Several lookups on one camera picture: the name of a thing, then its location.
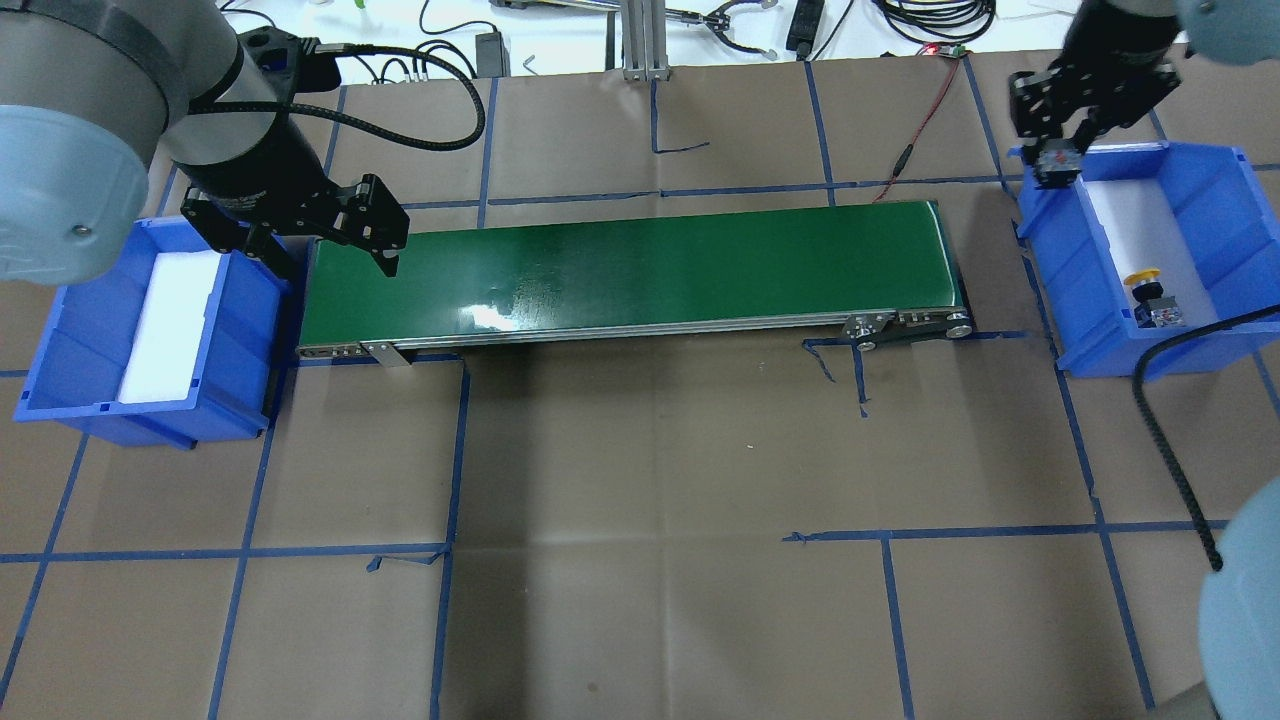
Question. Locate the yellow push button switch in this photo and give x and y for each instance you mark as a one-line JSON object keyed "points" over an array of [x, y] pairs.
{"points": [[1153, 308]]}

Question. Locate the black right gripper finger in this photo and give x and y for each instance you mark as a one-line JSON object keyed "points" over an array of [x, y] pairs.
{"points": [[263, 246], [365, 216]]}

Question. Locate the white foam pad bin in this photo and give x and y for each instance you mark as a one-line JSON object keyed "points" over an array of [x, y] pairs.
{"points": [[1142, 231], [169, 333]]}

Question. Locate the green conveyor belt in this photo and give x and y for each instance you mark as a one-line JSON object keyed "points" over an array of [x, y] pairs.
{"points": [[884, 273]]}

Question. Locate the aluminium frame post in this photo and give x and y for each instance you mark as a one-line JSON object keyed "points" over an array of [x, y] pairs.
{"points": [[644, 40]]}

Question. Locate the red push button switch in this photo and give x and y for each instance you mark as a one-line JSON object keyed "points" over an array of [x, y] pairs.
{"points": [[1055, 163]]}

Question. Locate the blue right storage bin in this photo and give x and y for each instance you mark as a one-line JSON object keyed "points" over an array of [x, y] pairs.
{"points": [[1194, 212]]}

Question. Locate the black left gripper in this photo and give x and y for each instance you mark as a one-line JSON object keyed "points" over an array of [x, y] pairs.
{"points": [[262, 160]]}

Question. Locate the blue left storage bin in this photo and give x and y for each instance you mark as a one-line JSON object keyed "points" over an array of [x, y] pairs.
{"points": [[78, 366]]}

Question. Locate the black power adapter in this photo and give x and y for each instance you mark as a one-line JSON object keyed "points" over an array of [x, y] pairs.
{"points": [[491, 55]]}

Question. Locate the white foam pad right bin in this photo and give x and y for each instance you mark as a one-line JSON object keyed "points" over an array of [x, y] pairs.
{"points": [[1142, 231]]}

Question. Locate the blue storage bin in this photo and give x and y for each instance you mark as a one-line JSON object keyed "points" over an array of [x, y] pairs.
{"points": [[78, 366], [1194, 212]]}

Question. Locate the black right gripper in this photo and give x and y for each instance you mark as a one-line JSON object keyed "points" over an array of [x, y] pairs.
{"points": [[1117, 47]]}

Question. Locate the white foam pad left bin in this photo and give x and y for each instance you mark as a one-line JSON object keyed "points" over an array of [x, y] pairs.
{"points": [[169, 333]]}

